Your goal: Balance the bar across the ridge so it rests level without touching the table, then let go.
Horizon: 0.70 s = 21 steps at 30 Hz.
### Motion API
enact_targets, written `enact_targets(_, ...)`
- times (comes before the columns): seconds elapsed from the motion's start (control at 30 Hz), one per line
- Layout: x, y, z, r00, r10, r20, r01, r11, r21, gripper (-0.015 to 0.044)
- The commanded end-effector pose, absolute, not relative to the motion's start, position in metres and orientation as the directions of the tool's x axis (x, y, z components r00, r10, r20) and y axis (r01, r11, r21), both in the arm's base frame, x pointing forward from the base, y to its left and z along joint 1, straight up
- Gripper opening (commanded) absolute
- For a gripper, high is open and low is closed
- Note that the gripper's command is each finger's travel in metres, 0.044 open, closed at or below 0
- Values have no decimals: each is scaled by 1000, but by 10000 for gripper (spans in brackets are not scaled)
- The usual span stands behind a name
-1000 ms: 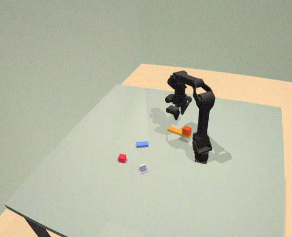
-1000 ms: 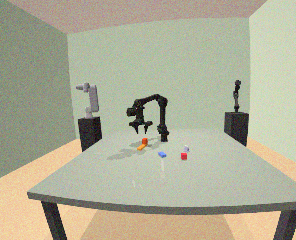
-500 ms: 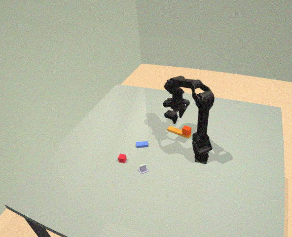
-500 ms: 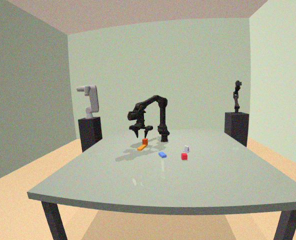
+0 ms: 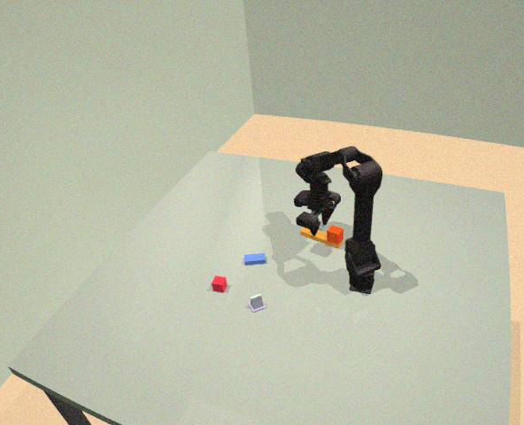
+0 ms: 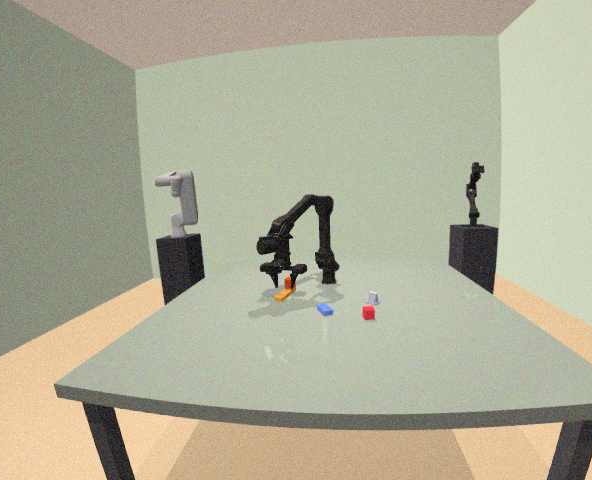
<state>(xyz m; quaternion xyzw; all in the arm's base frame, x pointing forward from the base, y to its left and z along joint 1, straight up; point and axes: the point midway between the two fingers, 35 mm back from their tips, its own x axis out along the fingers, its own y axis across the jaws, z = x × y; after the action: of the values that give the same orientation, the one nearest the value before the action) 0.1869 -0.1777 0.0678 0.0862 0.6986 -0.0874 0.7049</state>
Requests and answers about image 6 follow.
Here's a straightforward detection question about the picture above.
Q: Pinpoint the orange bar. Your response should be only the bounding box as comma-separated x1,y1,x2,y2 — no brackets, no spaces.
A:
274,277,296,301

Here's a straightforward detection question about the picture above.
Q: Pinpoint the small red block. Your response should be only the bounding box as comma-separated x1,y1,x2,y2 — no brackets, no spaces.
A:
363,307,375,320

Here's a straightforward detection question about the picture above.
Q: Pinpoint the blue rectangular block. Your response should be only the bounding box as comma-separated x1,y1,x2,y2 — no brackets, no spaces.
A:
317,303,333,316

